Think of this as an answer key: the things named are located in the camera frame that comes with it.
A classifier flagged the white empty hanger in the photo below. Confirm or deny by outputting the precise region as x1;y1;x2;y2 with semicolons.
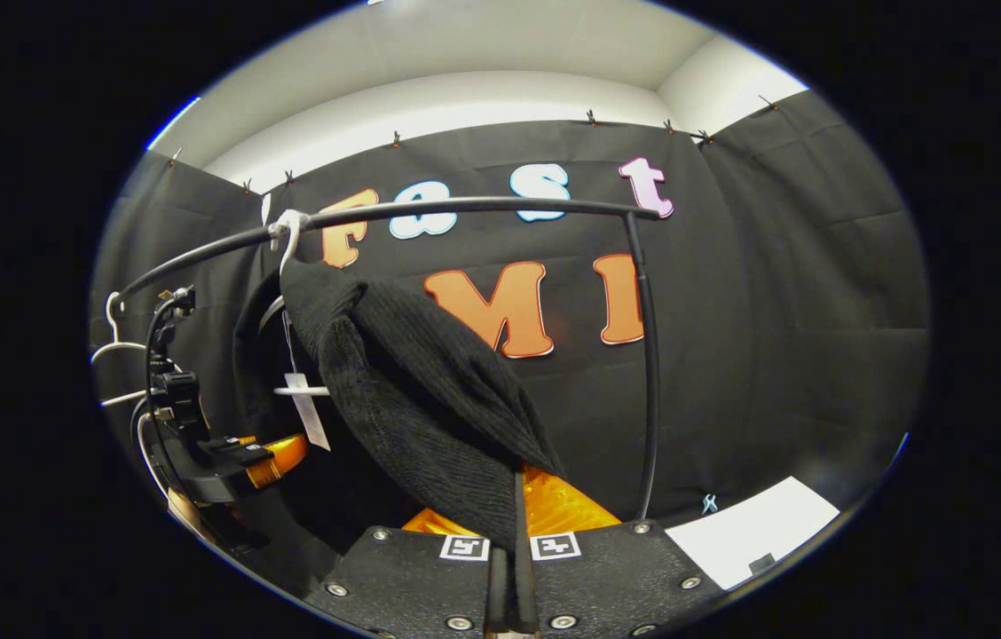
91;291;151;409

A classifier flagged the black knitted sweater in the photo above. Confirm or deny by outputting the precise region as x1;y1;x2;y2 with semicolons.
233;257;568;560

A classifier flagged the black clothes rack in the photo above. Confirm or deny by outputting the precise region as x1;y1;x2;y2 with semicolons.
114;197;663;522

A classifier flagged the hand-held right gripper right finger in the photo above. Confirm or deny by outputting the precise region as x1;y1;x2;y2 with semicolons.
514;466;725;639

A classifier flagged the row of black clips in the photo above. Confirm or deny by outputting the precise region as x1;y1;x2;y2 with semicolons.
168;93;778;194

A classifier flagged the white clothes hanger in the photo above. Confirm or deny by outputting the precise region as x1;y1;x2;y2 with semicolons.
256;210;331;398

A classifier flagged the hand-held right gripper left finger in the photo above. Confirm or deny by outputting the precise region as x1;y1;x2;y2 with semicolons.
301;508;515;639

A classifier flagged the white cabinet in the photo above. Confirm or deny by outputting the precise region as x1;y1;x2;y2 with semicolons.
665;477;840;591

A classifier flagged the white paper tag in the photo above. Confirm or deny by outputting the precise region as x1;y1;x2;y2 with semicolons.
284;373;332;452

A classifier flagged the black backdrop cloth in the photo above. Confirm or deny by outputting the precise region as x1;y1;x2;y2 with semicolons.
91;89;932;569

